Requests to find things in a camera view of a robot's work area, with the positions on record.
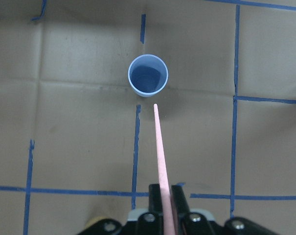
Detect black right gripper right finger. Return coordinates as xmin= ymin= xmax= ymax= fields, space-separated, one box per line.
xmin=171 ymin=185 xmax=194 ymax=235

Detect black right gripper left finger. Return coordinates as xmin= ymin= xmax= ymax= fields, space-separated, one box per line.
xmin=148 ymin=184 xmax=163 ymax=235

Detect pink chopstick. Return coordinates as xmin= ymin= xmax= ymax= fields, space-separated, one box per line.
xmin=153 ymin=104 xmax=177 ymax=235

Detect light blue plastic cup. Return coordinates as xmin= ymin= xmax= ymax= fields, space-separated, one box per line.
xmin=128 ymin=54 xmax=169 ymax=97

